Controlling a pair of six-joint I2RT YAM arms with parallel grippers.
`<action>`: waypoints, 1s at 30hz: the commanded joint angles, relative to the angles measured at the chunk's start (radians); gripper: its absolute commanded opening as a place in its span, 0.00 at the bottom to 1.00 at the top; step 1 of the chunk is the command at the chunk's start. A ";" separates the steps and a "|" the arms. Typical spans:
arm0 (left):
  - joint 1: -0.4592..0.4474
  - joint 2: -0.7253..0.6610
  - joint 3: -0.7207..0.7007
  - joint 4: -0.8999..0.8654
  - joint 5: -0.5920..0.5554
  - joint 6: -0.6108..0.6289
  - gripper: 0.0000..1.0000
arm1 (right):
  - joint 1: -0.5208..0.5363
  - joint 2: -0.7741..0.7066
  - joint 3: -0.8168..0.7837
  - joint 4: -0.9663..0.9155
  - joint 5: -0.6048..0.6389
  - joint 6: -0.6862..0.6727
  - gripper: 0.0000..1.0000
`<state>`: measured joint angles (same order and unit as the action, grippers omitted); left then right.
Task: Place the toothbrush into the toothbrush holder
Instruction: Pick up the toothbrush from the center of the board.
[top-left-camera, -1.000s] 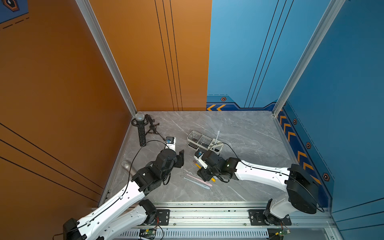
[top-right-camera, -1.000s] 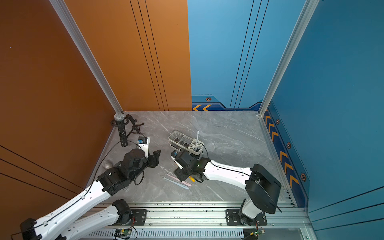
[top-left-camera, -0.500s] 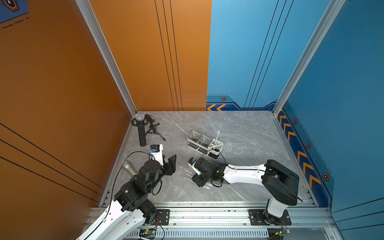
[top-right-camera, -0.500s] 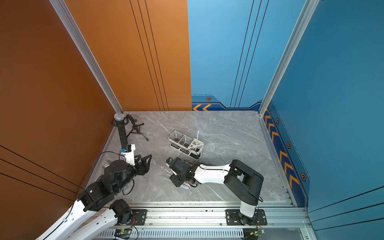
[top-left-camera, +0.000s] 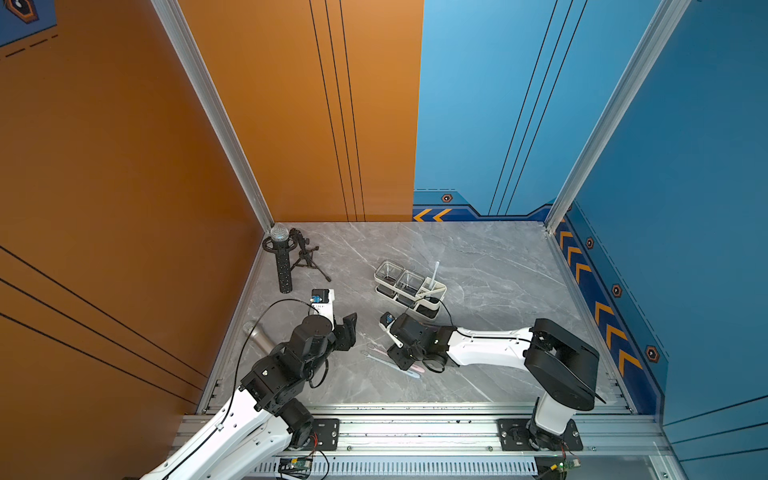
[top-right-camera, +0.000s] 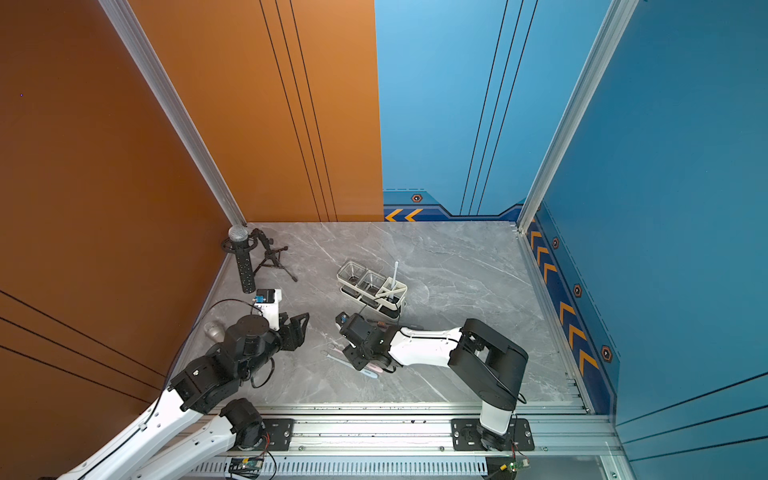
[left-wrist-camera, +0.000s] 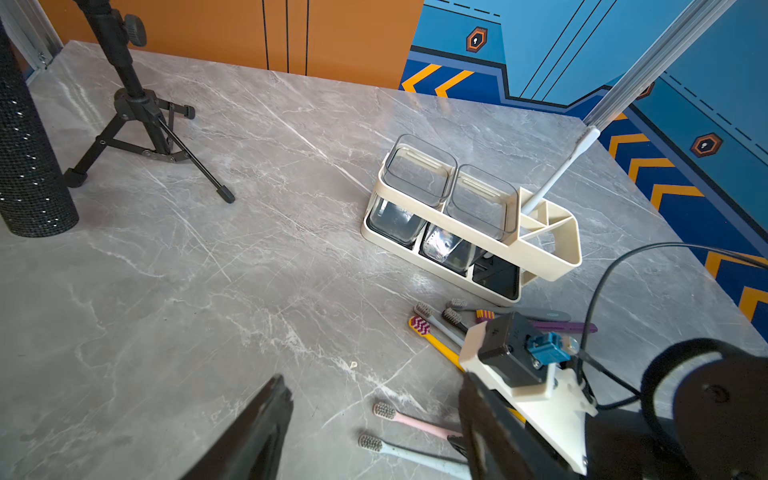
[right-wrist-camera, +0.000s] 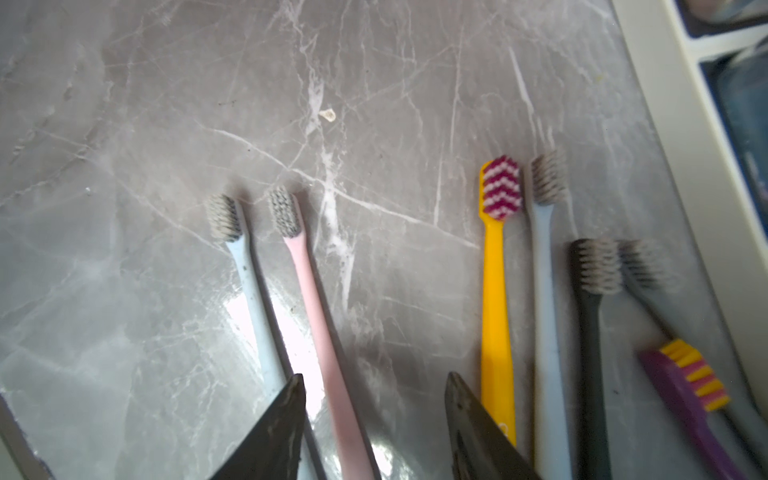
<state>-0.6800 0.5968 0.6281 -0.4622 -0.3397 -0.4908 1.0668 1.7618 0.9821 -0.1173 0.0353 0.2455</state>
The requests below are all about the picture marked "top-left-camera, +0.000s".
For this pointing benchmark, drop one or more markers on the right aluminium corner post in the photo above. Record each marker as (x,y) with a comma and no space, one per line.
(657,34)

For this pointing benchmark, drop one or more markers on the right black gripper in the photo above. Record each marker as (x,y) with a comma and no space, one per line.
(395,357)

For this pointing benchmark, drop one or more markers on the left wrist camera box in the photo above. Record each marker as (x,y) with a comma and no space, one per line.
(322,301)

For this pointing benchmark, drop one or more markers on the aluminium corner post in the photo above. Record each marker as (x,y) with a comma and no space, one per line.
(185,46)
(657,34)

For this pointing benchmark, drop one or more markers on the pale blue toothbrush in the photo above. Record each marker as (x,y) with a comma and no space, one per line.
(387,363)

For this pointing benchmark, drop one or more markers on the small black tripod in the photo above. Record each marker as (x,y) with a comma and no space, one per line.
(306,253)

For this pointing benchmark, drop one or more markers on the light blue toothbrush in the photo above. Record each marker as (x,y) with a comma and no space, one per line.
(430,289)

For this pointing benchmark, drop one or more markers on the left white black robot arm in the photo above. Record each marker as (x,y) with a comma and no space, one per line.
(263,416)

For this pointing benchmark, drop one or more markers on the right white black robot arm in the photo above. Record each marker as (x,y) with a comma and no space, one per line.
(565,367)

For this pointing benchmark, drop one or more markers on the pink toothbrush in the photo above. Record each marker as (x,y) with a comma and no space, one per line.
(413,370)

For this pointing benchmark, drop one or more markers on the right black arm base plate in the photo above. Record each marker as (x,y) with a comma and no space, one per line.
(518,434)

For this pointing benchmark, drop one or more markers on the green circuit board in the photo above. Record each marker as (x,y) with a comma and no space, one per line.
(296,468)
(564,467)

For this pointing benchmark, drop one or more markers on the left green circuit board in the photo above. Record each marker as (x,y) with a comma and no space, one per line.
(296,468)

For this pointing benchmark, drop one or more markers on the white toothbrush holder organizer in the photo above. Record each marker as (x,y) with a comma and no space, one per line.
(407,288)

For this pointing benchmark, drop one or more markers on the right green circuit board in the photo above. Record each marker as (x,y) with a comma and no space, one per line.
(564,467)

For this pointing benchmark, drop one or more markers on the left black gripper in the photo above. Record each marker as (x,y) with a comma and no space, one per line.
(346,332)

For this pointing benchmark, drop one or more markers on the black perforated post with ball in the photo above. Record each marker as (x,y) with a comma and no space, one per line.
(279,243)

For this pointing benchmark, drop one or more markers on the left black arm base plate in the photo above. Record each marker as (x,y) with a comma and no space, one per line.
(324,435)

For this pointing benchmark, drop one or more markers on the left aluminium corner post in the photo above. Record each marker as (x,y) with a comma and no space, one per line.
(185,46)

